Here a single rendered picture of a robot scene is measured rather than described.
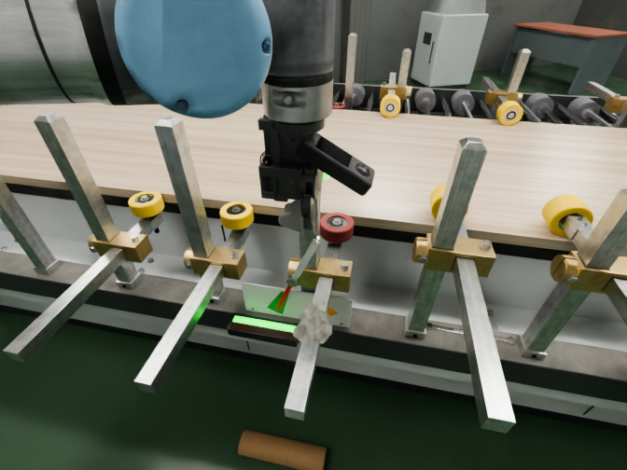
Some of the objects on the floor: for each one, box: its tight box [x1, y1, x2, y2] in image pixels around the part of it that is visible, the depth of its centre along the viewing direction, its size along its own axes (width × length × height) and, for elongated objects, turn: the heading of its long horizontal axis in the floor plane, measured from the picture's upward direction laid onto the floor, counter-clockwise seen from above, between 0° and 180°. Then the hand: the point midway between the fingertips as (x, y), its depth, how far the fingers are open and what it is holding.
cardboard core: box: [238, 429, 327, 470], centre depth 116 cm, size 30×8×8 cm, turn 78°
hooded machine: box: [411, 0, 489, 90], centre depth 467 cm, size 75×62×140 cm
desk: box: [500, 22, 627, 94], centre depth 507 cm, size 70×137×74 cm, turn 19°
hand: (313, 235), depth 56 cm, fingers closed
